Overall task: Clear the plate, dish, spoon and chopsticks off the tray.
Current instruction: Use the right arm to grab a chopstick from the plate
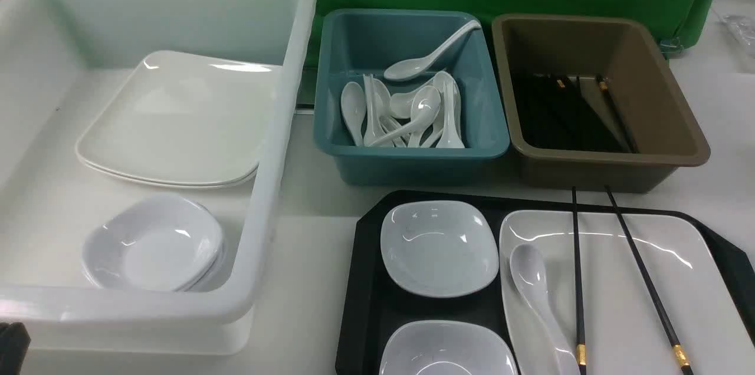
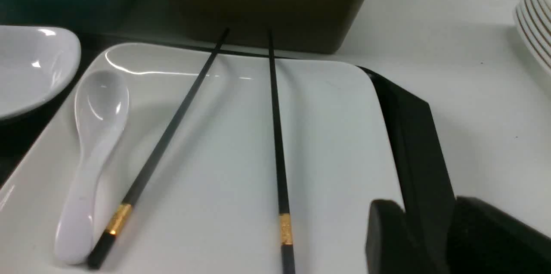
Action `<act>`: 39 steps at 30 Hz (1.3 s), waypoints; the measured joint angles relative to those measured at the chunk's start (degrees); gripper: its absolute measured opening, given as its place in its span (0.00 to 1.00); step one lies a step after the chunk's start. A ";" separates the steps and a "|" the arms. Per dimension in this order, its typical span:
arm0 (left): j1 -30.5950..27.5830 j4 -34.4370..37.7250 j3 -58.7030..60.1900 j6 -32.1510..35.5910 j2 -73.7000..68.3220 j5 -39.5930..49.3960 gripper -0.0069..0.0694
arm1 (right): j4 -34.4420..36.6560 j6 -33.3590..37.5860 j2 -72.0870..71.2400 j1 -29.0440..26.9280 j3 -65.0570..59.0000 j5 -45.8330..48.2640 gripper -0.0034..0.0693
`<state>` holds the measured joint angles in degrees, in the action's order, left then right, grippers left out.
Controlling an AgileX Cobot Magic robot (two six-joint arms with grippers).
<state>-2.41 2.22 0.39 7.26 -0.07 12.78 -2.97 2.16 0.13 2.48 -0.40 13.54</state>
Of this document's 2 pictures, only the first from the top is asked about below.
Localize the white bowl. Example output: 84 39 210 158
86 204 228 293
379 320 518 374
81 193 224 292
380 200 500 299

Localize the white spoon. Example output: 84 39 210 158
509 244 580 374
383 20 482 81
340 81 366 147

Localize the black chopstick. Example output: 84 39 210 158
572 187 587 374
604 185 694 374

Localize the large white rice plate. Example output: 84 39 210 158
499 209 754 374

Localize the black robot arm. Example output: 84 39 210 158
1 322 31 374

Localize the lower white square plate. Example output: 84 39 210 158
77 155 257 190

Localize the white square plate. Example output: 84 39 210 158
75 50 283 184
77 155 257 190

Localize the top white square plate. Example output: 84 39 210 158
75 50 283 184

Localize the white spoon centre bin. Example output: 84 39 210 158
365 85 442 147

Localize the white spoon leaning in bin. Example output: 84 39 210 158
383 20 482 81

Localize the teal plastic bin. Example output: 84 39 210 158
313 9 510 188

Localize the black serving tray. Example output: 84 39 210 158
335 190 753 374

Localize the black chopsticks pile in bin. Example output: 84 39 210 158
511 71 638 154

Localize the brown plastic bin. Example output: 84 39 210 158
491 14 710 194

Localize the large white plastic tub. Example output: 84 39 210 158
2 0 317 356

